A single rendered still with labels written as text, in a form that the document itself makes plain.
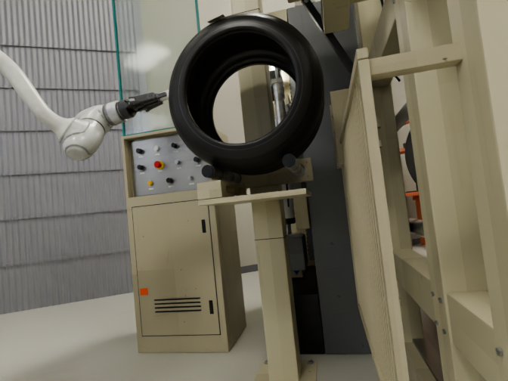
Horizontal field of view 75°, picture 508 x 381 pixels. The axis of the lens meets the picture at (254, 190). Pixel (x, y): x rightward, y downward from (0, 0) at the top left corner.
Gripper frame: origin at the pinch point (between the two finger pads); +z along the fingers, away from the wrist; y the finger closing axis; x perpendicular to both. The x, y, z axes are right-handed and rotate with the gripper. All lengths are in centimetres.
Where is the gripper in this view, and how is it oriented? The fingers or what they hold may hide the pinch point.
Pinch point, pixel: (168, 94)
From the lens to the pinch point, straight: 137.7
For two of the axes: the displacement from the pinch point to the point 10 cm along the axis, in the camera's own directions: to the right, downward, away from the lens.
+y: 2.2, 0.4, 9.8
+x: 2.4, 9.7, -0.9
